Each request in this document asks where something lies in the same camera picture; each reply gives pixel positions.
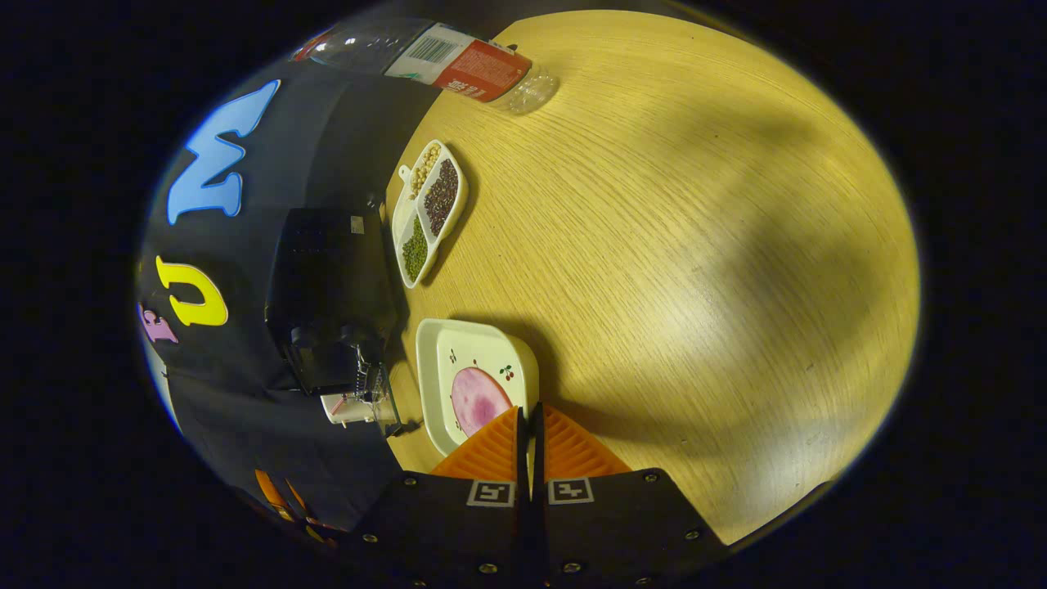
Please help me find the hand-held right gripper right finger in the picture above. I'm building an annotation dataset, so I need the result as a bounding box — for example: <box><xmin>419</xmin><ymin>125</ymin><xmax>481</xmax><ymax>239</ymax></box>
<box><xmin>533</xmin><ymin>402</ymin><xmax>729</xmax><ymax>588</ymax></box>

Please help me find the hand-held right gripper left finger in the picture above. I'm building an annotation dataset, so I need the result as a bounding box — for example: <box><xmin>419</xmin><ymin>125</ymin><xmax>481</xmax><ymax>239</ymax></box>
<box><xmin>339</xmin><ymin>405</ymin><xmax>532</xmax><ymax>588</ymax></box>

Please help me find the pink ham slice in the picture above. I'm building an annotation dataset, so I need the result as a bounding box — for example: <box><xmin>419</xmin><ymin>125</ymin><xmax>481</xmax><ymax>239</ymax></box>
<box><xmin>451</xmin><ymin>366</ymin><xmax>515</xmax><ymax>438</ymax></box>

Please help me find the cream square plate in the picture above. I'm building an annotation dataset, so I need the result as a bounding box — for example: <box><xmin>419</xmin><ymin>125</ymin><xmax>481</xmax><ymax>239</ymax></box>
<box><xmin>416</xmin><ymin>317</ymin><xmax>541</xmax><ymax>457</ymax></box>

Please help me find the black electric oven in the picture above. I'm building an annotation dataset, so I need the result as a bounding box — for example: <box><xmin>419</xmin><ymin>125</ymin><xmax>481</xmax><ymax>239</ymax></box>
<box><xmin>264</xmin><ymin>205</ymin><xmax>410</xmax><ymax>398</ymax></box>

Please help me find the white divided bean dish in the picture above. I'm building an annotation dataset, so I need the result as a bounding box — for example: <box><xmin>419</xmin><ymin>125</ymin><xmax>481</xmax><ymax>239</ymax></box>
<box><xmin>391</xmin><ymin>139</ymin><xmax>470</xmax><ymax>290</ymax></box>

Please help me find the clear red label water bottle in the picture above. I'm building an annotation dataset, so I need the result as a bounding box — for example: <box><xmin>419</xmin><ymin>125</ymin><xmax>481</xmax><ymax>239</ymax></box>
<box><xmin>290</xmin><ymin>16</ymin><xmax>561</xmax><ymax>115</ymax></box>

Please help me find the metal wire basket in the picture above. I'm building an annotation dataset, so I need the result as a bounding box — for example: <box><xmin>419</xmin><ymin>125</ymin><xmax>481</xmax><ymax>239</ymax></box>
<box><xmin>353</xmin><ymin>344</ymin><xmax>402</xmax><ymax>434</ymax></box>

